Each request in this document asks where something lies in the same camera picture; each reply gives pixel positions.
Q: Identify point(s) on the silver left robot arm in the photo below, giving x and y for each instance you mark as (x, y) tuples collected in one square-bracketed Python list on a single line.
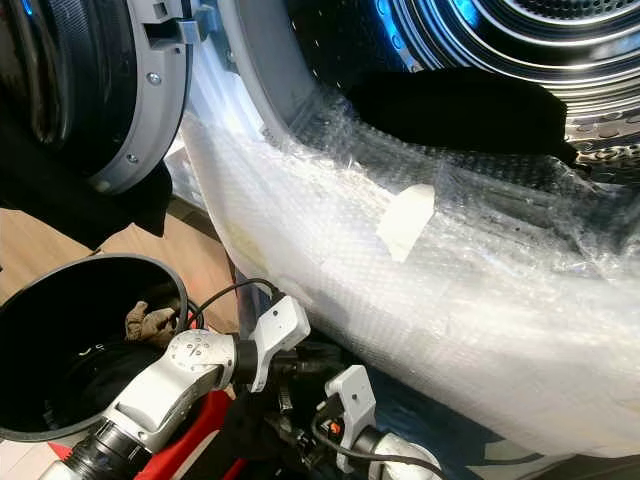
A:
[(190, 365)]

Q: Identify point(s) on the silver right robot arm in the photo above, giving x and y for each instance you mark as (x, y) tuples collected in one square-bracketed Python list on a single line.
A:
[(400, 455)]

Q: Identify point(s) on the black clothes pile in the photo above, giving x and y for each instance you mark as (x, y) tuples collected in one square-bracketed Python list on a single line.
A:
[(100, 385)]

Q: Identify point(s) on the white washing machine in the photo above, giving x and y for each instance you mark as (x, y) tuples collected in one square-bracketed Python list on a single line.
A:
[(252, 70)]

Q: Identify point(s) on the red cloth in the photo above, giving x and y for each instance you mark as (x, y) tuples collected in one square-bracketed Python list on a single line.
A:
[(180, 440)]

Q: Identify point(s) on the clear bubble wrap sheet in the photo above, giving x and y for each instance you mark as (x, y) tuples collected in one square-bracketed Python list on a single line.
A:
[(460, 340)]

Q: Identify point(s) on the white tape piece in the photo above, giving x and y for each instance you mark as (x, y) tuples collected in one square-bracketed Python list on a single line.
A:
[(405, 225)]

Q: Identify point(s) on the brown crumpled cloth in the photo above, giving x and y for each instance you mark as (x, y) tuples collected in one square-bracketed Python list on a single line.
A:
[(150, 322)]

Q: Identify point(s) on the black round laundry bucket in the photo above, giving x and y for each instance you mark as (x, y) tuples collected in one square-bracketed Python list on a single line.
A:
[(40, 330)]

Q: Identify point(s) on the black garment in drum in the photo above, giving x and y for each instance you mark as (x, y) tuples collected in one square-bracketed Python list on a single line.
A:
[(460, 115)]

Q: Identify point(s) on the grey round washer door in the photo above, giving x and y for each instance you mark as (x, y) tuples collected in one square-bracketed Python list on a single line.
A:
[(162, 95)]

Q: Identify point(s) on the steel washer drum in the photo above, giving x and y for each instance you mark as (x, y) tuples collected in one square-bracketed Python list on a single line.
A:
[(510, 35)]

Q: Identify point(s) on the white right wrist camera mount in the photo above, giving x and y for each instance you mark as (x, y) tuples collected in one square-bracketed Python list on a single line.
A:
[(350, 395)]

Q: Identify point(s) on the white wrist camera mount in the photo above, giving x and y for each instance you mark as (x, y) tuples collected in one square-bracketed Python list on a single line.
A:
[(350, 395), (280, 325)]

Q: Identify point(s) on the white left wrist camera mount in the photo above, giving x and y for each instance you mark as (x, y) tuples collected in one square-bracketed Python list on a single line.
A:
[(280, 325)]

